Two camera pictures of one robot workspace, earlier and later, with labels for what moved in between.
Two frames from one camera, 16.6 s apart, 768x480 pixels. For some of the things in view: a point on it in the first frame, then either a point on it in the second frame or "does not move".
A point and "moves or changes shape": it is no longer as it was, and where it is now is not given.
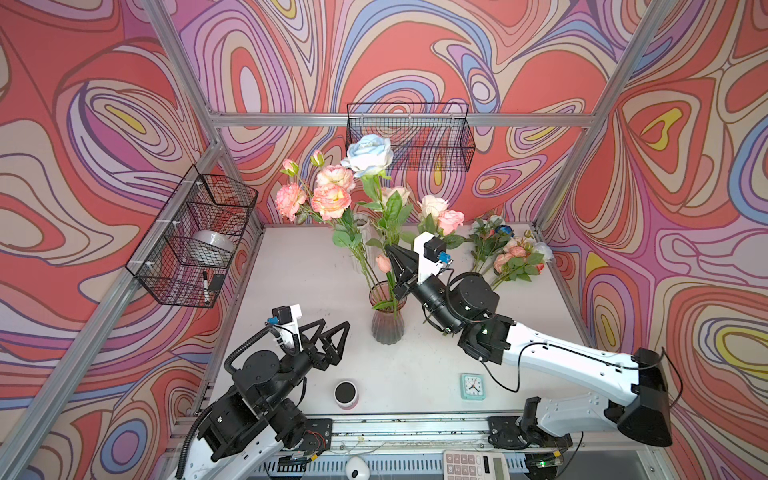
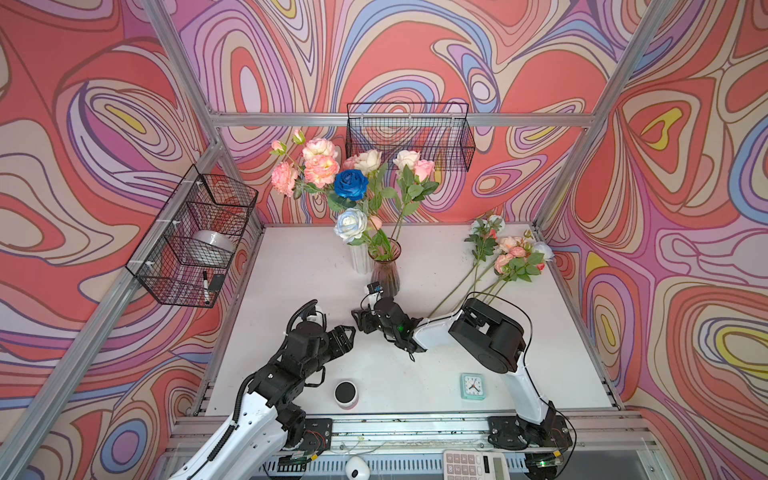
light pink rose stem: x=448 y=221 → x=422 y=171
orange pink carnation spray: x=329 y=192 moves or changes shape
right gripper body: x=433 y=296 → x=372 y=323
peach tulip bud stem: x=384 y=264 → x=380 y=248
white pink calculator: x=474 y=465 does not move
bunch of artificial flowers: x=512 y=257 does not move
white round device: x=356 y=469 does not move
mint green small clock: x=473 y=386 does not move
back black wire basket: x=421 y=136 does not move
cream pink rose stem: x=430 y=208 → x=405 y=162
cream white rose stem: x=397 y=212 → x=368 y=162
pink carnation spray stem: x=332 y=174 → x=316 y=151
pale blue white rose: x=368 y=156 → x=350 y=224
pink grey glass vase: x=387 y=325 moves or changes shape
